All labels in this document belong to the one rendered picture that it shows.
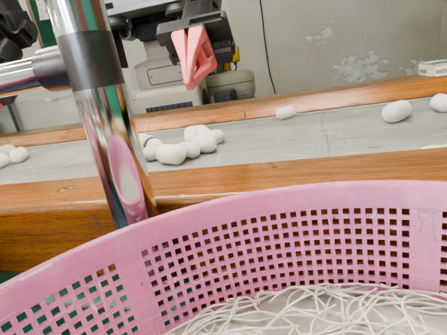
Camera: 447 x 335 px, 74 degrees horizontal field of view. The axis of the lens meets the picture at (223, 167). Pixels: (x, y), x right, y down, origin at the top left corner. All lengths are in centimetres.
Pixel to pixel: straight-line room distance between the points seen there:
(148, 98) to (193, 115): 52
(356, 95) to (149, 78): 74
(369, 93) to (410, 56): 210
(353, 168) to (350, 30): 233
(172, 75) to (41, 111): 221
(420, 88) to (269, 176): 40
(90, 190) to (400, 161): 19
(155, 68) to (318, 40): 159
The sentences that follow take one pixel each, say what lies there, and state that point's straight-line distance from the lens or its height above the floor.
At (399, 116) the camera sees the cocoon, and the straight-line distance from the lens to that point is 38.
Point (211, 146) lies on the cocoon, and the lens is 33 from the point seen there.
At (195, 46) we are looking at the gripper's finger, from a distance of 42.
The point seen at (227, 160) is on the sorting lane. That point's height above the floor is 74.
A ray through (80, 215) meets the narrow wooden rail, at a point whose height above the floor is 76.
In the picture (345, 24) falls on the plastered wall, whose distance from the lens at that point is 249.
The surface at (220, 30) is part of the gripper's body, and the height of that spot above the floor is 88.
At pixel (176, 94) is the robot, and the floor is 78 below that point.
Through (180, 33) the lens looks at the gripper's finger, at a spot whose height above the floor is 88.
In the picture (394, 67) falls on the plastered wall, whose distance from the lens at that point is 259.
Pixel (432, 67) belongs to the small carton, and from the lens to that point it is 57.
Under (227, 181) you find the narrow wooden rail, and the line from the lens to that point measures 18.
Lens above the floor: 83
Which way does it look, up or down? 18 degrees down
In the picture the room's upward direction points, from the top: 10 degrees counter-clockwise
